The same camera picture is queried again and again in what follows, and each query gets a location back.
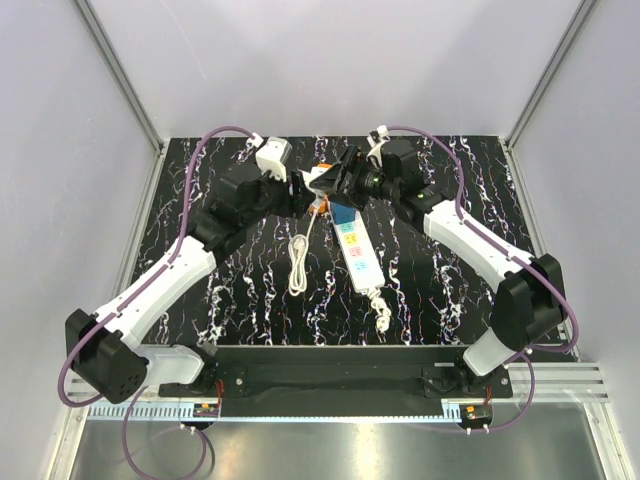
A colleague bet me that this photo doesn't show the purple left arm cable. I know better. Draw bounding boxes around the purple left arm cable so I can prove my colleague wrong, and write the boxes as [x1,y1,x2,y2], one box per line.
[57,125,264,480]

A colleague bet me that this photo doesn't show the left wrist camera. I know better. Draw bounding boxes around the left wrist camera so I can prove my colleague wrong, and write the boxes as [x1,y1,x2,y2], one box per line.
[249,133,292,182]

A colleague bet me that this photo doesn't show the black marble mat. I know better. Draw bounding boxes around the black marble mat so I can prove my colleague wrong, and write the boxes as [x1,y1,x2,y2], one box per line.
[132,136,534,346]

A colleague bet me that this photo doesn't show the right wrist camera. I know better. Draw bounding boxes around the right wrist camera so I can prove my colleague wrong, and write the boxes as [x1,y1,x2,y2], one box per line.
[366,125,390,169]

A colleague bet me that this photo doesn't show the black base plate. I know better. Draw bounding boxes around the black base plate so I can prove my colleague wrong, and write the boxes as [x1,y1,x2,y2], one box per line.
[159,346,513,420]

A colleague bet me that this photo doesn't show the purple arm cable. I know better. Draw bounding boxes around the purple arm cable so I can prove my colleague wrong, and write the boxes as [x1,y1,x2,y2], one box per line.
[384,124,580,434]
[57,125,264,480]

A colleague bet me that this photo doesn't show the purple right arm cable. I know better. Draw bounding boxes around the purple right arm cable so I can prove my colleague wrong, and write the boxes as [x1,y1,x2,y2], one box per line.
[384,124,580,434]

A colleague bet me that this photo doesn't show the white strip cord bundle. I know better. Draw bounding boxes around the white strip cord bundle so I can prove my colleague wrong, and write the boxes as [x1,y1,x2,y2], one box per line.
[367,289,392,334]

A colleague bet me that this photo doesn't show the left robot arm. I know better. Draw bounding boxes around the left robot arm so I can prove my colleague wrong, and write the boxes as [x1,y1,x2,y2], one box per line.
[62,167,316,404]

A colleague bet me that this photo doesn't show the orange power strip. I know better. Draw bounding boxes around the orange power strip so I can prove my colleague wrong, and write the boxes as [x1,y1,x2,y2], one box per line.
[309,163,331,215]

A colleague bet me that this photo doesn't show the white orange-strip cord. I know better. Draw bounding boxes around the white orange-strip cord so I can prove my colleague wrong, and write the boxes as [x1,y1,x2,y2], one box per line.
[287,209,321,297]

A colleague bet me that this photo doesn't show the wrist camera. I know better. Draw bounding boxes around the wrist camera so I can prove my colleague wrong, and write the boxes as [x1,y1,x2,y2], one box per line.
[366,125,390,169]
[249,133,292,182]

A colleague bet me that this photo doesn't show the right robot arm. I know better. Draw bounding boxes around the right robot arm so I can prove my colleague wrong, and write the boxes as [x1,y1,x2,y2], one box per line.
[305,139,567,397]

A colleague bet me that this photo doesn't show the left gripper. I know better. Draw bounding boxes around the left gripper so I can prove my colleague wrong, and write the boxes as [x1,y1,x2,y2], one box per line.
[242,165,315,230]

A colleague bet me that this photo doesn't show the slotted cable duct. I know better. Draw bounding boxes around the slotted cable duct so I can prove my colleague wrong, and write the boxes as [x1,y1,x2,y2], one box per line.
[88,402,491,424]

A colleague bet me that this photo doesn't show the white power strip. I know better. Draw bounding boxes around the white power strip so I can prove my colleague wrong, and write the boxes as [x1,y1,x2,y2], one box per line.
[331,210,385,294]

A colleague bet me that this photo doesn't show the blue cube adapter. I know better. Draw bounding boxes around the blue cube adapter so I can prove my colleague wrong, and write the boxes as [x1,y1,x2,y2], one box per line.
[330,202,358,225]

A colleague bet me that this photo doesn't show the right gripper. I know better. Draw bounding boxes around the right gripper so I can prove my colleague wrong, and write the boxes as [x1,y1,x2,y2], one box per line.
[309,146,399,213]

